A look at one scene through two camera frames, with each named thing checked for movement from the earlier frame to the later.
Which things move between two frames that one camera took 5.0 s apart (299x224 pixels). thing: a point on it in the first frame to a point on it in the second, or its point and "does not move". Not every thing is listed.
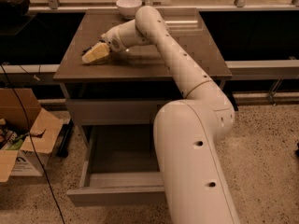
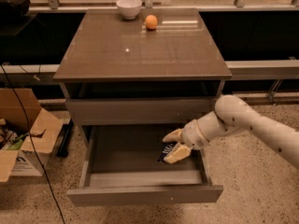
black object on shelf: x=13 y=6 does not move
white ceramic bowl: x=129 y=7 does not move
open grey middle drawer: x=121 y=169 does not move
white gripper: x=112 y=41 to x=191 y=136
